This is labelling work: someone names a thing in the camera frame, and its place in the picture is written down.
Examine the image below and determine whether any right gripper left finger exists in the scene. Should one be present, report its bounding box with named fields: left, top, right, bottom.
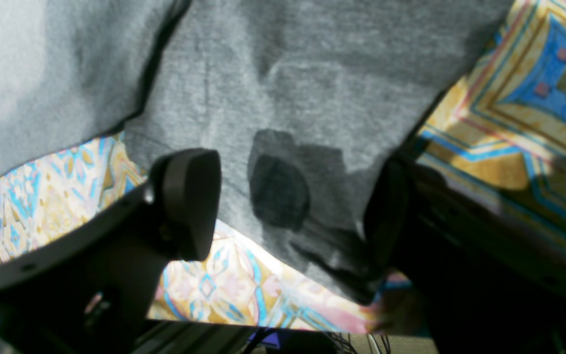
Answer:
left=0, top=148, right=222, bottom=354

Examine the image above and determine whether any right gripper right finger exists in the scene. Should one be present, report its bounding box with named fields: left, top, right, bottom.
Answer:
left=365, top=155, right=566, bottom=354

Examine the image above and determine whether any grey T-shirt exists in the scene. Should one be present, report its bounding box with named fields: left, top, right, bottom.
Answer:
left=0, top=0, right=512, bottom=304

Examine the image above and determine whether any patterned tile tablecloth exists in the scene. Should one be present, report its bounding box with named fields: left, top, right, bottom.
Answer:
left=0, top=0, right=566, bottom=334

